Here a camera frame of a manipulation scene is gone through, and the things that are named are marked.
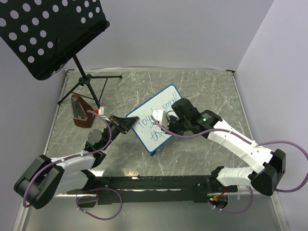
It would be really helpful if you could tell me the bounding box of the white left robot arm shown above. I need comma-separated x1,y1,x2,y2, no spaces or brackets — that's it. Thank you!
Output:
13,115,139,209

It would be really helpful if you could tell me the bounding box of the blue framed whiteboard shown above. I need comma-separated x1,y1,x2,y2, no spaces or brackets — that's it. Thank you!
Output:
126,84,181,155

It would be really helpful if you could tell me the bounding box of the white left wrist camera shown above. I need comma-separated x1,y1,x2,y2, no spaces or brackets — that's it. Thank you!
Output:
93,106,106,116

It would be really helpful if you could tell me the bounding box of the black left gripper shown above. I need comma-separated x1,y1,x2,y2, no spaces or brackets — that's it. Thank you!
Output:
101,114,139,150

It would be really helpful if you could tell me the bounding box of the black perforated music stand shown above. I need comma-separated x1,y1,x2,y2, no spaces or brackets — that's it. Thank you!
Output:
0,0,110,107

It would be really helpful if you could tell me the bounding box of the brown wooden metronome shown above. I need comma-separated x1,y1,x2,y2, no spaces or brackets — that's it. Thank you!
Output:
71,94,94,128

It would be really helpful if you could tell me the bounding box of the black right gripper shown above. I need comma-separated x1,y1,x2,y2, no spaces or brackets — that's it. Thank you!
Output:
161,114,190,138

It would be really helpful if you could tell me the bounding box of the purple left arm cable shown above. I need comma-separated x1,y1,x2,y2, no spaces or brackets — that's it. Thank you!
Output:
23,110,113,208

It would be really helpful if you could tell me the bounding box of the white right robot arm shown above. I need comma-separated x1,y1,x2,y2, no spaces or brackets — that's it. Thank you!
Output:
168,98,286,196

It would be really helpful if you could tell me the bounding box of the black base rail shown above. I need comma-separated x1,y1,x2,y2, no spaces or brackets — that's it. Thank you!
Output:
67,175,238,205

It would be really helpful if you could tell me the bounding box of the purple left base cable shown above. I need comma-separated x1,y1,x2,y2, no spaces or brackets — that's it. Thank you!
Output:
76,189,123,220

